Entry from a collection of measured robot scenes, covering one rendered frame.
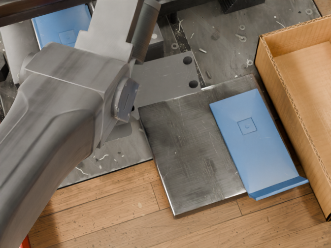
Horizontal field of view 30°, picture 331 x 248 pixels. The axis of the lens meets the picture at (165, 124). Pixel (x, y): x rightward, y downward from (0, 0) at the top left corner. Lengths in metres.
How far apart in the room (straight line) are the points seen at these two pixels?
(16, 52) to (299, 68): 0.39
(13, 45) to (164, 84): 0.28
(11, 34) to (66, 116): 0.42
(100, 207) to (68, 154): 0.37
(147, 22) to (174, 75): 0.08
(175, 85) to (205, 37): 0.30
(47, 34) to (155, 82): 0.24
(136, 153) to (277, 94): 0.20
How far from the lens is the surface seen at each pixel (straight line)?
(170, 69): 0.63
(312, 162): 0.79
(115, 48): 0.54
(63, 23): 0.83
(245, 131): 0.82
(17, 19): 0.70
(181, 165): 0.80
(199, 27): 0.93
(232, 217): 0.80
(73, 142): 0.44
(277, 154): 0.81
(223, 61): 0.90
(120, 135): 0.67
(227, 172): 0.80
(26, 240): 0.79
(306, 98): 0.88
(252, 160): 0.81
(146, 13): 0.57
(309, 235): 0.81
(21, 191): 0.39
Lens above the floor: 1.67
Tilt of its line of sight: 65 degrees down
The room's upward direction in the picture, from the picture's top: 3 degrees counter-clockwise
